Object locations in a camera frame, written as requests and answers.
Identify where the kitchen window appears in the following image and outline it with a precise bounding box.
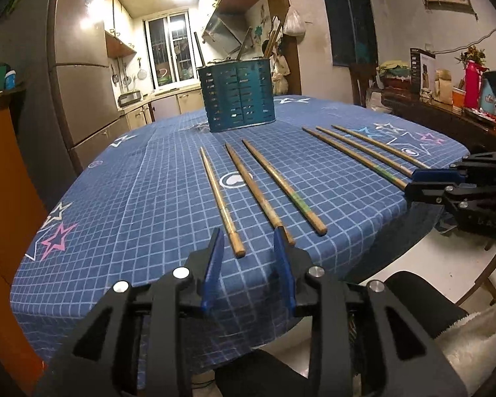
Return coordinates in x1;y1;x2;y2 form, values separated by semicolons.
144;11;197;88

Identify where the dark wooden chopstick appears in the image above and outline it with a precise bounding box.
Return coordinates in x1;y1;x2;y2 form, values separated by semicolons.
193;31;206;67

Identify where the black product box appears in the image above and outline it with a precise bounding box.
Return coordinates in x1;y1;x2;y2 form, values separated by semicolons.
409;48;435;95

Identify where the white fleece sleeve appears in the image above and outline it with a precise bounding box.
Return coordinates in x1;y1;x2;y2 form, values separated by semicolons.
434;304;496;396

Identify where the silver refrigerator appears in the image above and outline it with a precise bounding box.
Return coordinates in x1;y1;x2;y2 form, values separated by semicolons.
0;0;128;210

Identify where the orange wooden cabinet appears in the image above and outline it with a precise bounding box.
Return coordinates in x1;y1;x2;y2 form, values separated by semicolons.
0;87;46;396

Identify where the dark wooden sideboard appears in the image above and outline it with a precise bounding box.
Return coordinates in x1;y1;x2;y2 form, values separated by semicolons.
382;90;496;153

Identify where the white plastic bag hanging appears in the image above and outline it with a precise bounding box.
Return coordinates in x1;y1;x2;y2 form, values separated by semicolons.
283;6;306;37

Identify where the dark wooden chair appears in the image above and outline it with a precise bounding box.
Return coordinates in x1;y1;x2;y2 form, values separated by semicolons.
349;63;380;108

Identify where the blue grid star tablecloth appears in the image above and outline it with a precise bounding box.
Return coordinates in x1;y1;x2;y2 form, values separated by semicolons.
10;95;467;372

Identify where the range hood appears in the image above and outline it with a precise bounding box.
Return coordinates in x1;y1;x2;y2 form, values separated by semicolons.
201;14;248;56

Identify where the red thermos bottle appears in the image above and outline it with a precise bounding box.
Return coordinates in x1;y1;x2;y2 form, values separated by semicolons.
464;60;486;110

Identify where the teal perforated utensil holder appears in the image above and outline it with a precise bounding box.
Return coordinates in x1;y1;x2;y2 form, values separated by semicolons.
198;58;276;133

